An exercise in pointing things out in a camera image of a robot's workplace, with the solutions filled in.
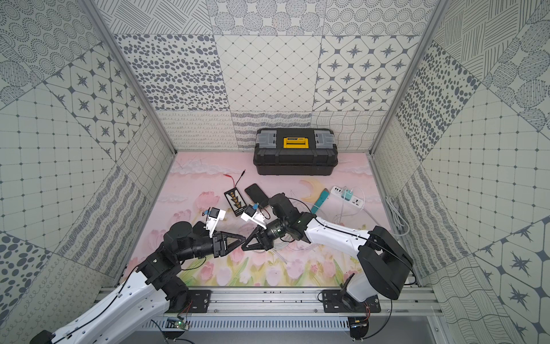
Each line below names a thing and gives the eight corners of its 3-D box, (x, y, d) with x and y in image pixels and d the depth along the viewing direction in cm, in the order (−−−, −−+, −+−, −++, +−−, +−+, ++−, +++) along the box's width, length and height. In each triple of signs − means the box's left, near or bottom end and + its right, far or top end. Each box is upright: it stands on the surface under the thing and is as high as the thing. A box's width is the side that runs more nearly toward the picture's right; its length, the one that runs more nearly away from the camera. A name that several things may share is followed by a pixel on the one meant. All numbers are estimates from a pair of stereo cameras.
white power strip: (328, 192, 105) (329, 189, 103) (332, 187, 107) (333, 184, 105) (360, 209, 99) (362, 207, 97) (363, 203, 101) (365, 200, 99)
